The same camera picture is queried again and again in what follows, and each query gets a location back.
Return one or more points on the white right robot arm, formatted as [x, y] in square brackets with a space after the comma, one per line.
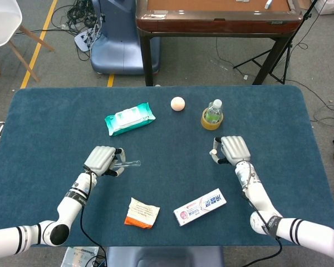
[260, 197]

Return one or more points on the blue grey machine base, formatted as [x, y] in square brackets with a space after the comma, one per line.
[117, 50]

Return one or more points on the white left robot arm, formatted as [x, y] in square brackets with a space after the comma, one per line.
[69, 207]

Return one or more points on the blue felt table cloth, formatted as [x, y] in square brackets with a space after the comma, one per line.
[169, 178]

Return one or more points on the orange white snack packet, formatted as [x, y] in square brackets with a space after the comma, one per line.
[143, 212]

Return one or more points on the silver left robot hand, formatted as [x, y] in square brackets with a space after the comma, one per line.
[100, 160]

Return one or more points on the clear plastic bag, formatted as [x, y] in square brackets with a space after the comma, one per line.
[78, 256]

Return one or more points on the white toothpaste box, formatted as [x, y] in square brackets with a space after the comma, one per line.
[200, 207]

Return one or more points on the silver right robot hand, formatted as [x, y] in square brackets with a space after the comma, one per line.
[236, 150]

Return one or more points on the peach ball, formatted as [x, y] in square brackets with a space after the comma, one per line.
[177, 104]

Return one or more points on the white chair wooden legs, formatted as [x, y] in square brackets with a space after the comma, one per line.
[1, 25]

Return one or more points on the yellow tape roll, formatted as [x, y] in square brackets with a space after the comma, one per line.
[210, 125]

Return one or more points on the black tripod stand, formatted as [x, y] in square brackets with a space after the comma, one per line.
[277, 74]

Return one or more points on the teal wet wipes pack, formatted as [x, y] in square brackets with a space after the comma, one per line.
[129, 119]

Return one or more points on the clear bottle green label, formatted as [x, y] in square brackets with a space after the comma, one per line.
[214, 111]

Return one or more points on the white power strip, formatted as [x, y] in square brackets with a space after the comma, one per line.
[82, 41]

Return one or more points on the clear glass test tube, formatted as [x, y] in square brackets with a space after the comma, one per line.
[132, 163]

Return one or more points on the brown mahjong table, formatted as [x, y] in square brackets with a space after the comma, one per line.
[217, 23]

